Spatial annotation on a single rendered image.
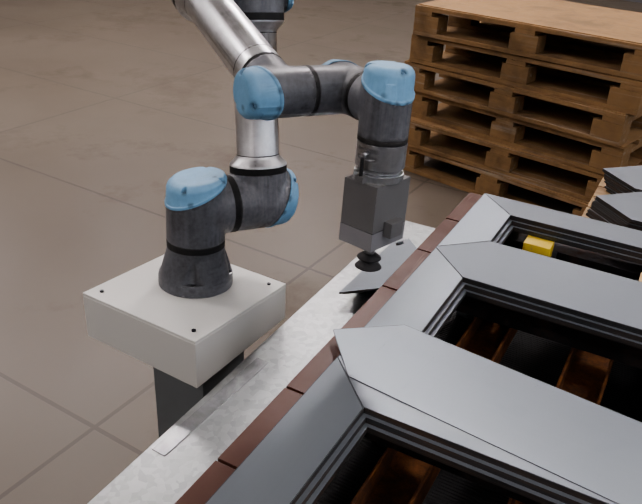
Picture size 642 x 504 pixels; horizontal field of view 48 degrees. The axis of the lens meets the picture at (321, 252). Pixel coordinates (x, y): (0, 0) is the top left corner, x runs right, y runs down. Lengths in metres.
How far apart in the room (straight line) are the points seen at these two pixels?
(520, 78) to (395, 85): 2.72
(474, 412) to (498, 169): 2.85
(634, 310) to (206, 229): 0.81
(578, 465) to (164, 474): 0.62
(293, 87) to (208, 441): 0.60
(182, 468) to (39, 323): 1.70
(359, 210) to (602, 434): 0.47
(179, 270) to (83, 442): 0.99
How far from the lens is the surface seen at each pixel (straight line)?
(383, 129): 1.03
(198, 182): 1.38
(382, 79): 1.02
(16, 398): 2.52
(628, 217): 1.82
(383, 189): 1.06
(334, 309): 1.58
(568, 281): 1.49
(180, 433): 1.28
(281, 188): 1.45
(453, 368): 1.18
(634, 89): 3.52
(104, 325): 1.48
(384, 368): 1.15
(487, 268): 1.47
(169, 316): 1.38
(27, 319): 2.89
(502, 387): 1.16
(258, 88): 1.03
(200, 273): 1.42
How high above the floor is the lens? 1.55
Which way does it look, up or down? 29 degrees down
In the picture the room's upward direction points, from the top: 3 degrees clockwise
